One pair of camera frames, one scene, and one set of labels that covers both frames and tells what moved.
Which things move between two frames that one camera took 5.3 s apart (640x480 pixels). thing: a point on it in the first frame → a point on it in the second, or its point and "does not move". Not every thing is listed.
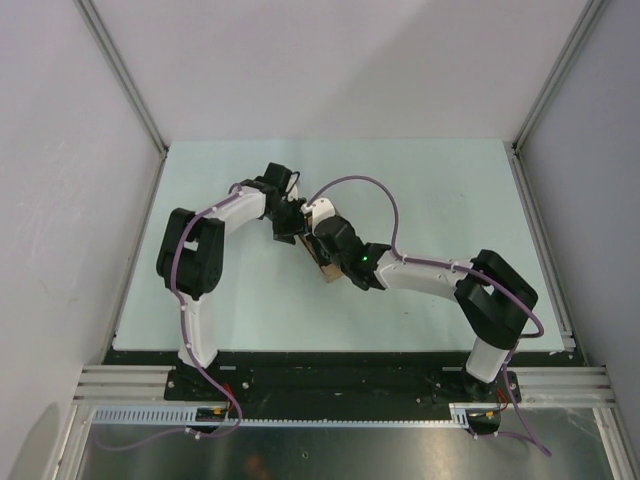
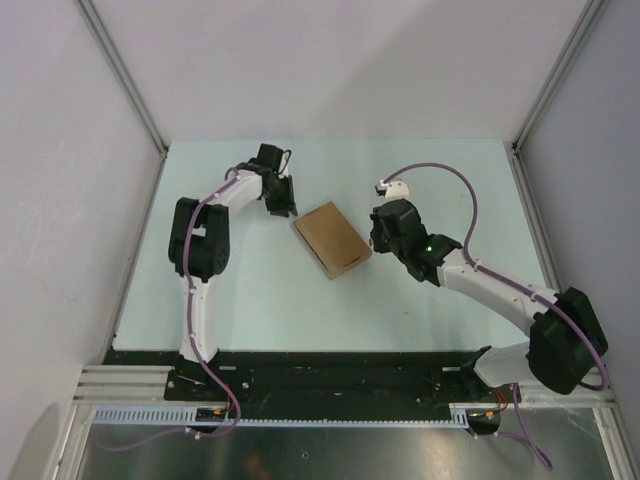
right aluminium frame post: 582,24 does not move
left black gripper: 295,227 → 287,206
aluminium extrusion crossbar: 538,384 does not move
